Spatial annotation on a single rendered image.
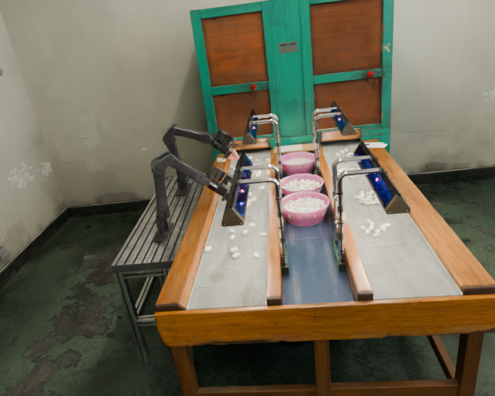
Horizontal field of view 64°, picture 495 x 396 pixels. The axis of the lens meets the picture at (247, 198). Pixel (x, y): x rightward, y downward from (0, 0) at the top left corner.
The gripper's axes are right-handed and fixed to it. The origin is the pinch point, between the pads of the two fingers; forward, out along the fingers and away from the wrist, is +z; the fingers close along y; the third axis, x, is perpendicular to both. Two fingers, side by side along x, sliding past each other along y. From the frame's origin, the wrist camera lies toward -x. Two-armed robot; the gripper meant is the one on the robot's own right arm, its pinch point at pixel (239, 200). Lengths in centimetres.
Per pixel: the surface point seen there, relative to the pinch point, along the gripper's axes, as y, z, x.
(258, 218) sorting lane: -19.5, 10.3, -5.6
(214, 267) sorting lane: -62, -3, 5
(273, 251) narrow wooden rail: -56, 15, -13
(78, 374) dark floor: -49, -26, 120
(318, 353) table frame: -85, 46, 0
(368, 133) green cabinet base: 93, 67, -61
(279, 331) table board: -91, 24, -4
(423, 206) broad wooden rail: -24, 71, -59
